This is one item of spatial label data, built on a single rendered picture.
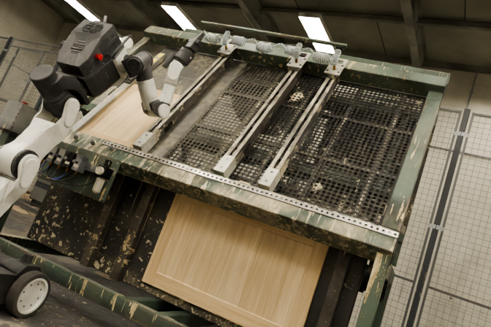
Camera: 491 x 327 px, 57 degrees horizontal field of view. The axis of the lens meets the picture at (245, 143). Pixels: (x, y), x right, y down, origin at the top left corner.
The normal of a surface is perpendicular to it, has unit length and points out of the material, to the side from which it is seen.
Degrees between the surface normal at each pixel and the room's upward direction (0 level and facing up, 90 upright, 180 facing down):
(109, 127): 58
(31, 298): 90
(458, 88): 90
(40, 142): 90
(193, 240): 90
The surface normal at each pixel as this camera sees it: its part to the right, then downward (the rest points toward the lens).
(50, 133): 0.61, 0.49
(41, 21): 0.85, 0.21
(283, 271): -0.31, -0.31
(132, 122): -0.08, -0.75
